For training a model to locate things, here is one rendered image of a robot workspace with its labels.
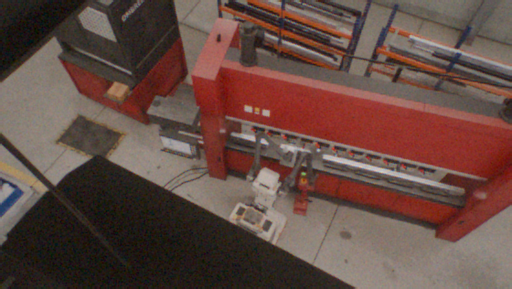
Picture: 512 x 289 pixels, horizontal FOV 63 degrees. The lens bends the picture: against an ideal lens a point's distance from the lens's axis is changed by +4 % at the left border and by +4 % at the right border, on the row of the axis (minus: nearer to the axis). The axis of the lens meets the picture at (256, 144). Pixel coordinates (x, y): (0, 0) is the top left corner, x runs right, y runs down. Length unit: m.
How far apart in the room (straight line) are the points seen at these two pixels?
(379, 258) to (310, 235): 0.95
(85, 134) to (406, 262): 5.01
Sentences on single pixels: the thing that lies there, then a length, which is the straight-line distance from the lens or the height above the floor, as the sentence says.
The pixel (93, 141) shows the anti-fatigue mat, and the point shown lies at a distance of 6.74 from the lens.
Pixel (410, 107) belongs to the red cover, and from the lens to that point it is 4.15.
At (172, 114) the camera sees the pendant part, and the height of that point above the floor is 1.95.
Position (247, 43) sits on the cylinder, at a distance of 3.95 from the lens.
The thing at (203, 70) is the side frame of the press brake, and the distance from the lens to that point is 4.16.
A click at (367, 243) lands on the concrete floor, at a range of 5.89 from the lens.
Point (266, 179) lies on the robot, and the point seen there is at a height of 1.34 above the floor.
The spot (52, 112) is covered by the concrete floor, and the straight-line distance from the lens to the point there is 7.31.
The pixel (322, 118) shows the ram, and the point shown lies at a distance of 4.45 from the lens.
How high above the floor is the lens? 5.41
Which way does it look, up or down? 59 degrees down
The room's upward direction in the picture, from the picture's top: 2 degrees clockwise
